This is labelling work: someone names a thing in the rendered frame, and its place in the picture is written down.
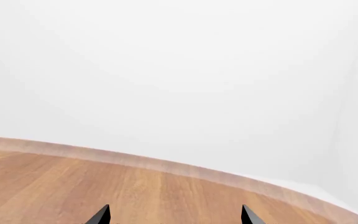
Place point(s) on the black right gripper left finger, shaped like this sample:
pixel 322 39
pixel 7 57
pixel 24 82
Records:
pixel 102 217

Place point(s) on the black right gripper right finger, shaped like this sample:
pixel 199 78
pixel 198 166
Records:
pixel 249 217

